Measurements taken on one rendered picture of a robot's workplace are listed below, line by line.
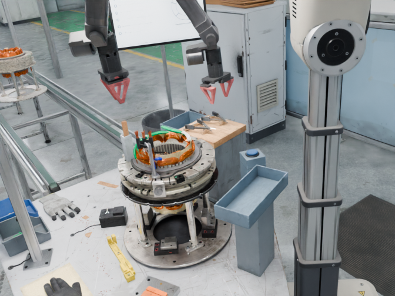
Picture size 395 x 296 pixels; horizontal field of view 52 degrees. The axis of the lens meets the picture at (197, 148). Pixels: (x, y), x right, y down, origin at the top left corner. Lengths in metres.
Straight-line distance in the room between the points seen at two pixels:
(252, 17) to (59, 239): 2.46
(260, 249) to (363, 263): 1.36
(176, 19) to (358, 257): 1.69
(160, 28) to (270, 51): 1.59
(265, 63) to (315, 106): 2.43
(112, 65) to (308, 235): 0.85
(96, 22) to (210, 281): 0.82
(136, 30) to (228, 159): 1.02
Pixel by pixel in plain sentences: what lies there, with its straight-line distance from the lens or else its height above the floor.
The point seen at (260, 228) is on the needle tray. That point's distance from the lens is 1.19.
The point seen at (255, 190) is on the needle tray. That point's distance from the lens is 1.23.
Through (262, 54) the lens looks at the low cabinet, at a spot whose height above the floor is 0.80.
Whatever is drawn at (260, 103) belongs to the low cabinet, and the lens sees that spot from 3.71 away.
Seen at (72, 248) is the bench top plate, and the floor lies 0.78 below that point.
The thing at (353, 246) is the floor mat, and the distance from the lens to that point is 2.64.
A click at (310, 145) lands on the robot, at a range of 1.28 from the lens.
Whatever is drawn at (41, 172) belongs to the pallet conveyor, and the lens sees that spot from 2.17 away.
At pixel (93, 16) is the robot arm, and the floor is 1.57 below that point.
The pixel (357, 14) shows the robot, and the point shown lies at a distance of 1.13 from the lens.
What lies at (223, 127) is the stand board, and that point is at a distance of 1.56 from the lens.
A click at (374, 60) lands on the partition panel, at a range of 3.42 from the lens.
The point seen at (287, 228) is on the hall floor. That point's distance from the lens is 2.74.
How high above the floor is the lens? 1.70
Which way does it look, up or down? 27 degrees down
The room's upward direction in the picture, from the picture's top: 6 degrees counter-clockwise
